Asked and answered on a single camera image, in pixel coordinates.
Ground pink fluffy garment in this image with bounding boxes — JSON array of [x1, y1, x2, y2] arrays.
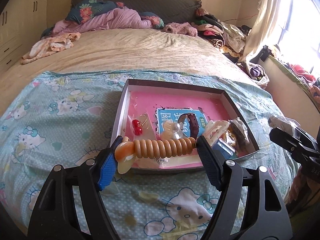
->
[[163, 22, 197, 37]]

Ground white earring card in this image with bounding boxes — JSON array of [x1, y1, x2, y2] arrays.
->
[[268, 115, 300, 139]]

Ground burgundy strap wristwatch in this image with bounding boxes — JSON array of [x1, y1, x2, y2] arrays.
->
[[178, 113, 200, 139]]

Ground blue card jewelry bag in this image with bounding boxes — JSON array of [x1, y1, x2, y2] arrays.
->
[[214, 138, 237, 159]]

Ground peach clothing on bed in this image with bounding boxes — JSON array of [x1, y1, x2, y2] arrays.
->
[[20, 33, 81, 64]]

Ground cream curtain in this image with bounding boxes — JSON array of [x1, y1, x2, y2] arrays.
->
[[239, 0, 283, 62]]

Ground white dotted hair claw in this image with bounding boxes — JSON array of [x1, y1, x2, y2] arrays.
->
[[202, 120, 229, 146]]

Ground bag with yellow hoop earrings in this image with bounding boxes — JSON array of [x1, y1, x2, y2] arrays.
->
[[222, 122, 240, 147]]

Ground dark grey headboard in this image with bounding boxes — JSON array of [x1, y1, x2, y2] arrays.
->
[[71, 0, 202, 24]]

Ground beige spiral hair tie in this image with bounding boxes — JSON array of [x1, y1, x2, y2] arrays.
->
[[114, 136, 197, 175]]

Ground Hello Kitty blue blanket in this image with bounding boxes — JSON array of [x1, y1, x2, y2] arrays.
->
[[1, 70, 298, 239]]

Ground shallow cardboard tray box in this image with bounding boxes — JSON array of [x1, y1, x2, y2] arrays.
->
[[111, 79, 259, 162]]

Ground cream built-in wardrobe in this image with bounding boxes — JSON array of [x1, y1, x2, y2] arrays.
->
[[1, 0, 47, 75]]

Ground pile of clothes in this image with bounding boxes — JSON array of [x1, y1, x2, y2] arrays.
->
[[191, 7, 251, 59]]

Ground red cherry earrings bag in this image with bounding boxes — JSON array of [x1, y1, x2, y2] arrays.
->
[[128, 113, 156, 140]]

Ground beige bed cover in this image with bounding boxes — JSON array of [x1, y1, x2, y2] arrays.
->
[[1, 29, 253, 113]]

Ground pink purple quilt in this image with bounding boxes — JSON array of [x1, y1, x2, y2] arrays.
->
[[51, 7, 153, 36]]

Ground floral dark blue pillow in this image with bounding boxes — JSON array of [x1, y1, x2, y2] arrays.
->
[[65, 0, 125, 24]]

